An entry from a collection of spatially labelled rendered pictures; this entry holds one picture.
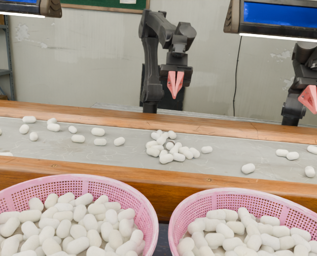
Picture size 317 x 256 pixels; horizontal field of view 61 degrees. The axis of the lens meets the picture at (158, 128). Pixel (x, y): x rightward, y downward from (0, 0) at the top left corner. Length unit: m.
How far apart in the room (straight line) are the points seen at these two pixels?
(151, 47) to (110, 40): 1.67
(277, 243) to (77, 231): 0.30
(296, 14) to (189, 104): 2.26
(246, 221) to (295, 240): 0.08
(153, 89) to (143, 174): 0.64
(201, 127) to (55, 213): 0.54
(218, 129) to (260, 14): 0.41
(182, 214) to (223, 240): 0.07
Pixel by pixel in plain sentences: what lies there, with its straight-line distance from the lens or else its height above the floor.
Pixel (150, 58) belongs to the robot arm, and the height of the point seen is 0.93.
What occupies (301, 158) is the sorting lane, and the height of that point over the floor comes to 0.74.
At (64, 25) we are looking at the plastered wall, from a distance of 2.98.
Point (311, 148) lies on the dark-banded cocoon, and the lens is 0.89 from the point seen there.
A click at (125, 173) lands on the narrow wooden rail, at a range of 0.54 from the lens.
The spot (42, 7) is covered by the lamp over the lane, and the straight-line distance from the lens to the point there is 0.60.
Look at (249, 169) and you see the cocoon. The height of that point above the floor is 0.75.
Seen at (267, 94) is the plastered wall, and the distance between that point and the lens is 2.90.
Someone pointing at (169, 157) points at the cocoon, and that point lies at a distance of 0.64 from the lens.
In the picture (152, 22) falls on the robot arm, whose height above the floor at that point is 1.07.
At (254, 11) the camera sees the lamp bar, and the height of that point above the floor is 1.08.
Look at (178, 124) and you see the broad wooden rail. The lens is 0.87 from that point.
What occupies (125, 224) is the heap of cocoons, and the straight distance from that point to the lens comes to 0.45.
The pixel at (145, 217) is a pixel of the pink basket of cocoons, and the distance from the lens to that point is 0.45.
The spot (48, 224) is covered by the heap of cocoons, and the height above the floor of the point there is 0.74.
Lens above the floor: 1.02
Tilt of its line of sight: 19 degrees down
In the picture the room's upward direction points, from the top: 5 degrees clockwise
